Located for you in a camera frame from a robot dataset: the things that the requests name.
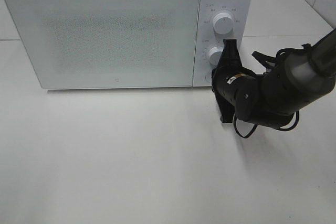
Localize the round door release button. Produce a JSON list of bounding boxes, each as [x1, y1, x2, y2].
[[205, 71, 212, 83]]

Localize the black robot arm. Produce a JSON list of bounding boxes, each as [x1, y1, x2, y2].
[[212, 30, 335, 131]]

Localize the white microwave door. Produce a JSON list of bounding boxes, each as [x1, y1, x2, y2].
[[5, 0, 199, 90]]

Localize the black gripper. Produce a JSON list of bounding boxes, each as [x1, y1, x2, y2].
[[212, 39, 260, 123]]

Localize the white microwave knob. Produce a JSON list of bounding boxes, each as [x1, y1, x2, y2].
[[212, 10, 234, 35], [207, 46, 224, 66]]

